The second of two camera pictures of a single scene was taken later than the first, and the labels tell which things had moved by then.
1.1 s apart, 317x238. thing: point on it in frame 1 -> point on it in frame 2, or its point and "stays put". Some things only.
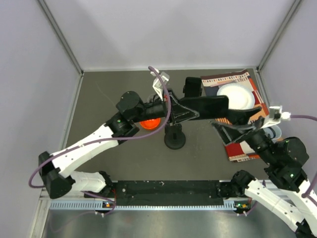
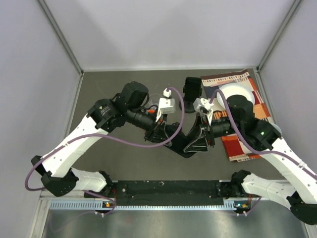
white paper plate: x=239 y=96 stays put
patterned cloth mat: x=239 y=151 stays put
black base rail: x=169 y=193 stays put
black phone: x=208 y=107 -> x=179 y=142
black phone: x=193 y=87 stays put
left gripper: x=179 y=113 -> x=157 y=134
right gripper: x=228 y=133 -> x=200 y=144
